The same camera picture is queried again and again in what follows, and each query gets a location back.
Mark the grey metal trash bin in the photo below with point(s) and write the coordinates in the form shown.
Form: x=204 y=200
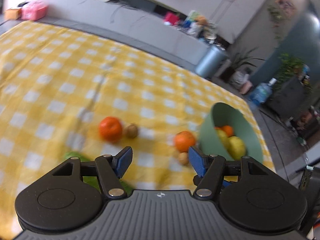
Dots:
x=211 y=61

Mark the potted long-leaf plant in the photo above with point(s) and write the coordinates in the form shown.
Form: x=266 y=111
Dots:
x=238 y=60

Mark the small orange middle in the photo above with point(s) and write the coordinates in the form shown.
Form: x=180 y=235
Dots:
x=183 y=140

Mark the trailing green pothos plant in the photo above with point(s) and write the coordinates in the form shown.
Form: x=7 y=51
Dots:
x=290 y=66

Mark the red box on console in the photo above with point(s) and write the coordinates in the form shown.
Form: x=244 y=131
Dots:
x=171 y=19

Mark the small orange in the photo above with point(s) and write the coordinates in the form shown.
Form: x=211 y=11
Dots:
x=183 y=140
x=111 y=129

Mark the white plastic bag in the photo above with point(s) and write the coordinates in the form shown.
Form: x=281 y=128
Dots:
x=238 y=79

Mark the blue water jug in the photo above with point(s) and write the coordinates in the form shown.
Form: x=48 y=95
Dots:
x=262 y=92

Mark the pink tissue box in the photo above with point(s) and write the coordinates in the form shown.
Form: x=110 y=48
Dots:
x=34 y=11

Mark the teddy bear decoration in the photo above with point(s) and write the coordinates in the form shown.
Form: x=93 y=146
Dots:
x=197 y=25

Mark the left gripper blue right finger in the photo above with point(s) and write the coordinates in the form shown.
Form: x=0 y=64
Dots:
x=211 y=171

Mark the pink stool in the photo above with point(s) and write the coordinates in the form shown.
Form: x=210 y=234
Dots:
x=245 y=88

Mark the small orange left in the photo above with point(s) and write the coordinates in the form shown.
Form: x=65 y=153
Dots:
x=111 y=129

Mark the green cucumber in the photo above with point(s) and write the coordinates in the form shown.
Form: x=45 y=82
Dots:
x=89 y=176

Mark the white marble tv console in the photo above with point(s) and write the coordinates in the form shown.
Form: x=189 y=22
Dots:
x=123 y=24

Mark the brown kiwi fruit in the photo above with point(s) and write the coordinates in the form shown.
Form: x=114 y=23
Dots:
x=131 y=131

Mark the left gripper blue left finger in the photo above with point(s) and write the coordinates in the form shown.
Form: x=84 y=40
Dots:
x=109 y=170

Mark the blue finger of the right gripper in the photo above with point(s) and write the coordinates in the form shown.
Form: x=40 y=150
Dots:
x=225 y=182

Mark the small yellow-brown fruit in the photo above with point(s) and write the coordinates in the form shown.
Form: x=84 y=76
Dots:
x=183 y=158

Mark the large orange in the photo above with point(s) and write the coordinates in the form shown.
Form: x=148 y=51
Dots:
x=228 y=130

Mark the green ceramic bowl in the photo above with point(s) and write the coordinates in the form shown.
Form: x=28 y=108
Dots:
x=222 y=114

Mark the dark grey cabinet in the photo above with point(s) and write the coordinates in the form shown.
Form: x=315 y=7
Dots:
x=285 y=102

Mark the yellow white checkered tablecloth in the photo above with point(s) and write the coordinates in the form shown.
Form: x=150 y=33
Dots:
x=57 y=84

